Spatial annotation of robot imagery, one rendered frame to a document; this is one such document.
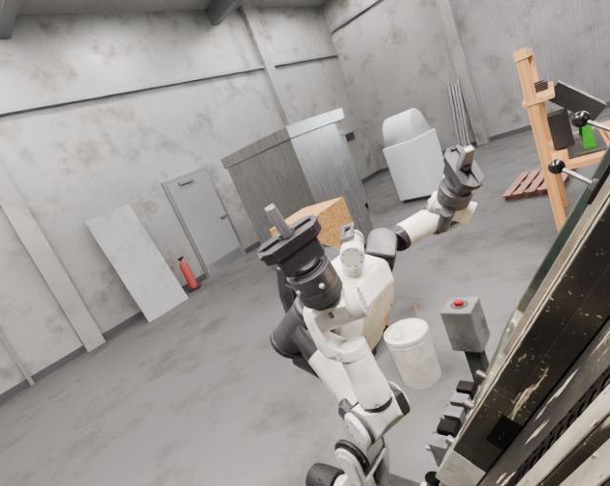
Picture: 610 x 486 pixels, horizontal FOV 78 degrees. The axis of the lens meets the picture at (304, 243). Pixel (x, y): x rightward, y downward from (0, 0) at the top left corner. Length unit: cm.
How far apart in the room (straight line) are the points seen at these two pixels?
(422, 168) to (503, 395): 665
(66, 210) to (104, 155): 123
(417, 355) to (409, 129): 529
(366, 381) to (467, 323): 85
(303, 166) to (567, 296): 444
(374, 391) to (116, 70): 837
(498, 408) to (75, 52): 849
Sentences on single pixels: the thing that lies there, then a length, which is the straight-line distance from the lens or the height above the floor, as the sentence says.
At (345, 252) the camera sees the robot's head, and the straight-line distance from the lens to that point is 100.
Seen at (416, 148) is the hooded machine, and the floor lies 97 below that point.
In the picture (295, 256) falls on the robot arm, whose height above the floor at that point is 155.
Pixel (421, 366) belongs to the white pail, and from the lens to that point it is 267.
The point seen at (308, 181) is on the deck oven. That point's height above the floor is 131.
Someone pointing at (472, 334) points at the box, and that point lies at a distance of 162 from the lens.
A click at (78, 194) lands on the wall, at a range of 778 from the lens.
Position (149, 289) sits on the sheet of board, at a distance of 737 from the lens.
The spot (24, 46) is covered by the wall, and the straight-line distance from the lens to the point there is 851.
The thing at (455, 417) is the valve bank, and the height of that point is 76.
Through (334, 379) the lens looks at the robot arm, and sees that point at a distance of 91.
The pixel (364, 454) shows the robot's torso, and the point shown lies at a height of 64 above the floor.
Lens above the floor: 171
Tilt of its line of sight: 13 degrees down
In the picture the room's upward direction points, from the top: 23 degrees counter-clockwise
